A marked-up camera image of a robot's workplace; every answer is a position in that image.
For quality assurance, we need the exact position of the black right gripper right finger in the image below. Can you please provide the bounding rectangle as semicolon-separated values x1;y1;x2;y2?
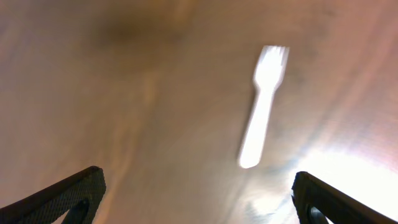
292;171;397;224

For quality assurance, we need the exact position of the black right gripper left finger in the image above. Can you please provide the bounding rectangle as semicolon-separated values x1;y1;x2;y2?
1;166;106;224

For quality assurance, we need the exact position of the white plastic fork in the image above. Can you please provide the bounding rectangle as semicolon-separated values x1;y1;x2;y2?
238;45;289;169

